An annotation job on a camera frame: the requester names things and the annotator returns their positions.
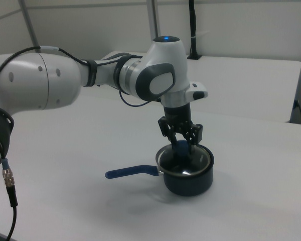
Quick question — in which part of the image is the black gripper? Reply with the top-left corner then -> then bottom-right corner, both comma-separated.
157,104 -> 204,154

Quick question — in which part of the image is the glass lid with blue knob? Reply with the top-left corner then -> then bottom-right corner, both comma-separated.
155,140 -> 214,176

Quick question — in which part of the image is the dark blue saucepan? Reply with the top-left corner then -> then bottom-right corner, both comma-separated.
105,144 -> 215,197

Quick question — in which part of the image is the thin blue cable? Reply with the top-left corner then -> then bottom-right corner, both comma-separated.
118,89 -> 152,108

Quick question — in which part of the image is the black camera stand white band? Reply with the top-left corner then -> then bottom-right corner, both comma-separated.
187,0 -> 203,60

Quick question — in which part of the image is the grey partition frame post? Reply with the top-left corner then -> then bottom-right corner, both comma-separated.
146,0 -> 159,41

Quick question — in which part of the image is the black cable behind table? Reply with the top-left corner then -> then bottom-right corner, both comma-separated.
292,99 -> 301,125

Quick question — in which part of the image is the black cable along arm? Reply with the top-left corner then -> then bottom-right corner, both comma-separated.
0,46 -> 144,87

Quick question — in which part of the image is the black cable with metal connector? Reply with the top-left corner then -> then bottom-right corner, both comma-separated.
0,99 -> 19,241

